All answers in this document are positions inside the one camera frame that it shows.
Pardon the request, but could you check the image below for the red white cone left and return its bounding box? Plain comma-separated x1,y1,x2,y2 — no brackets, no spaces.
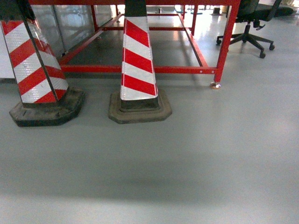
0,0,85,127

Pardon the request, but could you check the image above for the black office chair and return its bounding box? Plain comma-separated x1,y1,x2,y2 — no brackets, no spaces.
230,0,294,58

